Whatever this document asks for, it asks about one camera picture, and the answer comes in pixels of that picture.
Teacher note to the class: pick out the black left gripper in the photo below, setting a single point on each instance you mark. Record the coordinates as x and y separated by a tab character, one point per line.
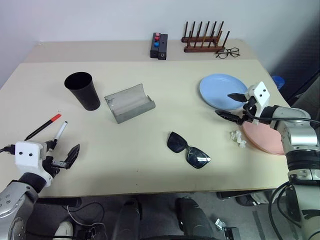
51	166

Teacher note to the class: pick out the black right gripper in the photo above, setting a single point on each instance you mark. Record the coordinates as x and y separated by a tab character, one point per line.
248	117

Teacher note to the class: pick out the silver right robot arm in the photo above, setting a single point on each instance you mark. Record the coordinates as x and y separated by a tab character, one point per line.
297	132

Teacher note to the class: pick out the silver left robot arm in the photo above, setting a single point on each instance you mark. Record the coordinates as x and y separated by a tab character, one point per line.
12	200

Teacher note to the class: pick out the white marker with black cap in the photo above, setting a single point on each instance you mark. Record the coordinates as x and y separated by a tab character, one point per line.
61	131

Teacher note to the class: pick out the light blue plate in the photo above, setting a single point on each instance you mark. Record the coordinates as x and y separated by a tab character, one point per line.
220	87

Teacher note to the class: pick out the crumpled white tissue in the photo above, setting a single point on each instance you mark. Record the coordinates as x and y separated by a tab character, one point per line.
237	138

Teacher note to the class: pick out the black pen with red cap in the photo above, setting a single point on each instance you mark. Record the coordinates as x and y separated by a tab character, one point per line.
53	118

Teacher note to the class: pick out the pink plate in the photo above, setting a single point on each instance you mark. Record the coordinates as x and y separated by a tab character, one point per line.
262	137

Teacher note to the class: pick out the black framed clear eyeglasses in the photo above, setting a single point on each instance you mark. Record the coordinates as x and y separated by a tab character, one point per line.
227	52

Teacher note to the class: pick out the black plastic cup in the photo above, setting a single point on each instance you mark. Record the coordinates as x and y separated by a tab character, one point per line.
85	97

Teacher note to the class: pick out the black sunglasses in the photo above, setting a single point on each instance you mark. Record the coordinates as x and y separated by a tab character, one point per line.
177	144

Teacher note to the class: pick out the dark wooden peg rack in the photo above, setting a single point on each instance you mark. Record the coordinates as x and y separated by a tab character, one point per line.
200	46

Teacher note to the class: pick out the grey open glasses case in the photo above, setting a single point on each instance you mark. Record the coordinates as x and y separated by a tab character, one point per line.
130	105

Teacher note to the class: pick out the black floor device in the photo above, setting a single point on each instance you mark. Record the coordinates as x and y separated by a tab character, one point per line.
91	232

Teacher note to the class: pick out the plain black box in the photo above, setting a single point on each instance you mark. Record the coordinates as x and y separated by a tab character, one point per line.
163	47

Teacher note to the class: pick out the black and white shoe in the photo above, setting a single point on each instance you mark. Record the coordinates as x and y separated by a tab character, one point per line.
255	198

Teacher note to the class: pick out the dark rounded robot leg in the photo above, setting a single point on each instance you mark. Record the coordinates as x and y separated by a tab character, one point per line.
130	220
192	220

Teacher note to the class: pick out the black box with coloured buttons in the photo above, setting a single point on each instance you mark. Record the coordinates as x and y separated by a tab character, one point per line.
155	47

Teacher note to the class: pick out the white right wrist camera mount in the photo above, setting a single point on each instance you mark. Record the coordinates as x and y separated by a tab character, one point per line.
261	93

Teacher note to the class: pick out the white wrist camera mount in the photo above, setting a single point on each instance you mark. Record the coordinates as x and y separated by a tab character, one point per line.
261	93
27	157

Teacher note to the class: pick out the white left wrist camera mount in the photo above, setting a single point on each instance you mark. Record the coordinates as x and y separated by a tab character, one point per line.
27	157

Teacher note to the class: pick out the metal caster bracket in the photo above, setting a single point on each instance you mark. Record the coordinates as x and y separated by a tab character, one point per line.
220	223

